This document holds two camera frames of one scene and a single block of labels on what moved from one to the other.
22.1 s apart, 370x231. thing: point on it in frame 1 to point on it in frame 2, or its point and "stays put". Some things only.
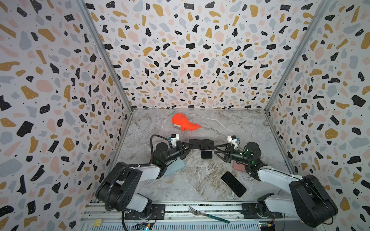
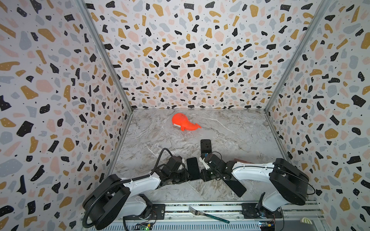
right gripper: x=226 y=151 to x=212 y=169
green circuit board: x=143 y=226 stays put
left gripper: x=181 y=147 to x=185 y=177
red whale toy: x=181 y=120 stays put
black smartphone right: x=236 y=186 stays put
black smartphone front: x=203 y=144 to x=193 y=168
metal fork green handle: x=197 y=212 stays put
